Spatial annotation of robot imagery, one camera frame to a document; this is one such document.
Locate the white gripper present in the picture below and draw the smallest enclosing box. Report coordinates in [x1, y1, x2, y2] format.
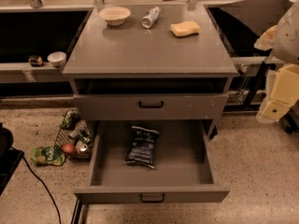
[254, 25, 299, 123]

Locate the blue chip bag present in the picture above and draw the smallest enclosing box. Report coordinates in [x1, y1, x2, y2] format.
[124, 126, 160, 168]

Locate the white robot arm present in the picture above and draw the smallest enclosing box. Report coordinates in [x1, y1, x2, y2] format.
[254, 1, 299, 123]

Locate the grey drawer cabinet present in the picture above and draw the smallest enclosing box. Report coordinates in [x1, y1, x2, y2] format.
[63, 4, 236, 133]

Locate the open grey middle drawer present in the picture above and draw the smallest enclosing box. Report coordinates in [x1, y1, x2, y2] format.
[75, 120, 230, 204]

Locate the closed grey top drawer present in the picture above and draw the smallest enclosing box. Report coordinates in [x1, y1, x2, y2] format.
[73, 94, 228, 120]

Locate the dark green snack bag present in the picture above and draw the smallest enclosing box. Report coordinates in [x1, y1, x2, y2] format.
[61, 110, 80, 130]

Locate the black tray stand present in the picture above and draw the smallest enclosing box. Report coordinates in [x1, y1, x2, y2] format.
[219, 0, 299, 135]

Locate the yellow sponge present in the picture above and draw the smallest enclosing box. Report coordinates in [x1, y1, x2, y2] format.
[170, 21, 201, 37]

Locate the silver crushed can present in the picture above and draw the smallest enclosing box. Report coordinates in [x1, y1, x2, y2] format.
[142, 6, 161, 29]

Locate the beige paper bowl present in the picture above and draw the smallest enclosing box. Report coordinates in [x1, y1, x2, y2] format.
[98, 7, 131, 26]

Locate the green soda can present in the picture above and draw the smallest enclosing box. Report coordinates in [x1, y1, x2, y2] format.
[78, 130, 92, 144]

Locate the small white bowl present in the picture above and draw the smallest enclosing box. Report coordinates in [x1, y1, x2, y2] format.
[48, 51, 66, 67]

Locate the silver soda can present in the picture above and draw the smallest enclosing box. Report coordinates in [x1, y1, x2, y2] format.
[76, 140, 89, 153]

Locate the red apple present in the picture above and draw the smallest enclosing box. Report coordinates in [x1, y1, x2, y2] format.
[63, 144, 76, 154]

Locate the tape measure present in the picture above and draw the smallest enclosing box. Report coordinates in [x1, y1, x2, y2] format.
[28, 55, 43, 66]

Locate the black equipment at left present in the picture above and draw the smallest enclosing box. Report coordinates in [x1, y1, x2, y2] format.
[0, 123, 24, 195]

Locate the black wire basket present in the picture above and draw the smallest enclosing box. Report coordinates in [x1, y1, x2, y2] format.
[55, 120, 93, 161]

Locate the black power cable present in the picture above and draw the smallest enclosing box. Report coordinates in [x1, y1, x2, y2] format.
[21, 156, 63, 224]

